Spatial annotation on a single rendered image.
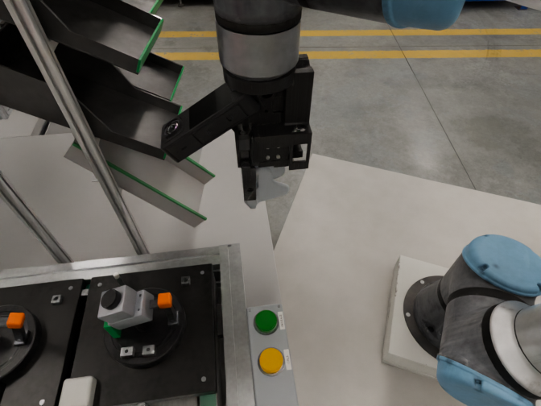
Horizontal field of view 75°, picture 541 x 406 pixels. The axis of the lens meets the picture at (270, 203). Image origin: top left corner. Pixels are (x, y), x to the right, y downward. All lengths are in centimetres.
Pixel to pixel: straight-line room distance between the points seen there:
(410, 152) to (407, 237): 166
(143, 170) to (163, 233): 23
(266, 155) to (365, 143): 219
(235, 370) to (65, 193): 72
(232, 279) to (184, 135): 43
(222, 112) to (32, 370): 57
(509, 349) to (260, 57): 44
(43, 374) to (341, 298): 58
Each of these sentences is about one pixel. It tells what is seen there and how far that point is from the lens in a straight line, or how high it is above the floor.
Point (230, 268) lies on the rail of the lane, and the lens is 76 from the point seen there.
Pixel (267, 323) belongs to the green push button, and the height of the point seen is 97.
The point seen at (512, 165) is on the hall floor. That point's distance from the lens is 281.
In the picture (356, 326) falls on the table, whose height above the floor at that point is 86.
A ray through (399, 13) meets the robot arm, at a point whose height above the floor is 151.
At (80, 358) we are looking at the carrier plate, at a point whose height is 97.
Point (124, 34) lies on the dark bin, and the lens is 62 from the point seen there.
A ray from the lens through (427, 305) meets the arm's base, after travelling 76.
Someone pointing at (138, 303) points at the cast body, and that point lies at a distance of 63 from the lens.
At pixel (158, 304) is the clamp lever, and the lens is 61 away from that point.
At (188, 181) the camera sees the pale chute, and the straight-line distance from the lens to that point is 84.
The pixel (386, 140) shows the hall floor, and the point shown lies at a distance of 265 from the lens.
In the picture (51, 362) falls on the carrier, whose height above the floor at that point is 97.
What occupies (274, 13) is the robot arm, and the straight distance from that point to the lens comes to 31.
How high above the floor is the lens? 161
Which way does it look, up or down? 50 degrees down
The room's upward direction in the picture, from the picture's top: straight up
